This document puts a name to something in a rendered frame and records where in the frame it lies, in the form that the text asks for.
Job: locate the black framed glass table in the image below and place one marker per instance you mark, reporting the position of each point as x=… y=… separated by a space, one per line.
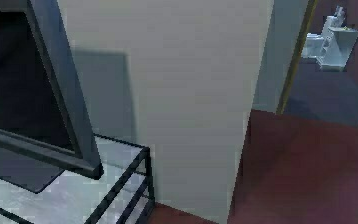
x=87 y=196

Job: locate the black television set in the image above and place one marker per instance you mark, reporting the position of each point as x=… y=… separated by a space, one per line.
x=23 y=73

